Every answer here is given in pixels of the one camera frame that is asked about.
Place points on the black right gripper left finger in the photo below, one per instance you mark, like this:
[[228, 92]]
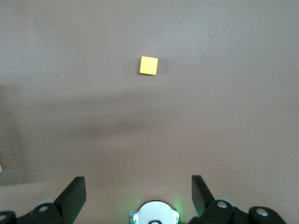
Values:
[[67, 203]]

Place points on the yellow wooden cube block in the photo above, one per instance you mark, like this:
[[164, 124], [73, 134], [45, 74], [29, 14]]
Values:
[[148, 65]]

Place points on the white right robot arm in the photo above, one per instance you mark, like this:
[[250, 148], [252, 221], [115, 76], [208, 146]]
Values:
[[154, 211]]

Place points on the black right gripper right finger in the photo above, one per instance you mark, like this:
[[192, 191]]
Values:
[[205, 205]]

